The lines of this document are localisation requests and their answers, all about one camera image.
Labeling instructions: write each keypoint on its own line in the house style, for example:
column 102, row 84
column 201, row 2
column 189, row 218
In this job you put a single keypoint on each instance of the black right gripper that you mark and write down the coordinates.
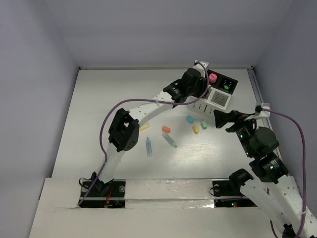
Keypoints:
column 221, row 117

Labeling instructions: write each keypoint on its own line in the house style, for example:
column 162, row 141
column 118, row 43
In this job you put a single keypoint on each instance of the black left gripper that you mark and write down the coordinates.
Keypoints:
column 202, row 83

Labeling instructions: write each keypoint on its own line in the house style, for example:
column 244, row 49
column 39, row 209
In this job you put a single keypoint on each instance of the orange small eraser cap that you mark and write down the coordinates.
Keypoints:
column 166, row 129

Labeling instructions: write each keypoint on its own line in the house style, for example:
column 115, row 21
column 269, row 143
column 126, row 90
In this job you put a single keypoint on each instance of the green pencil-shaped highlighter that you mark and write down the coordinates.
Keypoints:
column 169, row 139

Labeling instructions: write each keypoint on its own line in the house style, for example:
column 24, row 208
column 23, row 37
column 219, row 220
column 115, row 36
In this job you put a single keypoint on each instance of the yellow pencil-shaped highlighter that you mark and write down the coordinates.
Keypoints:
column 145, row 126

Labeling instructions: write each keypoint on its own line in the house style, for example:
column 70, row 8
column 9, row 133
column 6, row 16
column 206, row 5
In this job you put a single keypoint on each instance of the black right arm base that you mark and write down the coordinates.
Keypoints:
column 226, row 196

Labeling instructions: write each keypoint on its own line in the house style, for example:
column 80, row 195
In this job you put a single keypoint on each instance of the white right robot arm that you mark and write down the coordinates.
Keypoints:
column 270, row 187

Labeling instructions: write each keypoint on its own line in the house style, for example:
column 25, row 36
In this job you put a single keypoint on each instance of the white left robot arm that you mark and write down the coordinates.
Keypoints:
column 124, row 128

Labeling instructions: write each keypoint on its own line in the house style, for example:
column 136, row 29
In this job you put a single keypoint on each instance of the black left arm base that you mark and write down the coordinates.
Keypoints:
column 112, row 195

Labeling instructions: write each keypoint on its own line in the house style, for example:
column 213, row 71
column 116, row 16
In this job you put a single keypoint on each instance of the green small eraser cap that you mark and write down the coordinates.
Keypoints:
column 204, row 125

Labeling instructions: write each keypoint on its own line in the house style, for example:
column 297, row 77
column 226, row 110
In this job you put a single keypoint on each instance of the pink tape roll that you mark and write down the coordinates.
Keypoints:
column 212, row 78

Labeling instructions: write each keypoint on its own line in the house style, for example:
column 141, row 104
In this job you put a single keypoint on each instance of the white black desk organizer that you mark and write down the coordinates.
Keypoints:
column 217, row 97

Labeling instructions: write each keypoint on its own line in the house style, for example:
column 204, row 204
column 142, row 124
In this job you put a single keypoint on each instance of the yellow small eraser cap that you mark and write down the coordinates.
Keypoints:
column 195, row 129

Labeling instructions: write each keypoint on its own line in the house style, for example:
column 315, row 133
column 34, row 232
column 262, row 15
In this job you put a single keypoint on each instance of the blue small eraser cap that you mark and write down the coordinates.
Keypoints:
column 190, row 119

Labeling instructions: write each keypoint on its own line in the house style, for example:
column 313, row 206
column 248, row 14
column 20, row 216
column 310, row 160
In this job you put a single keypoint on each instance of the blue pencil-shaped highlighter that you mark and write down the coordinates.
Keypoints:
column 149, row 147

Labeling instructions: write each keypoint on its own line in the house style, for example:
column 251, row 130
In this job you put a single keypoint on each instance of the white front platform board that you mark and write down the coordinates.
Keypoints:
column 170, row 208

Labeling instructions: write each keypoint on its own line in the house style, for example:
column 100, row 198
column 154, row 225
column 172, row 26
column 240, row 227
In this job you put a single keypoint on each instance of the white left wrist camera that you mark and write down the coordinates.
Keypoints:
column 201, row 66

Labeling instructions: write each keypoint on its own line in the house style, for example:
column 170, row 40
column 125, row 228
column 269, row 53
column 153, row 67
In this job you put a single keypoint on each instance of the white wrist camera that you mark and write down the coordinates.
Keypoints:
column 201, row 66
column 261, row 112

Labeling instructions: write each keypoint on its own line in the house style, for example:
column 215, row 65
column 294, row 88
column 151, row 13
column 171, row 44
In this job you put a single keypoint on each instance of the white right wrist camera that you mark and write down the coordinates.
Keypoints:
column 261, row 112

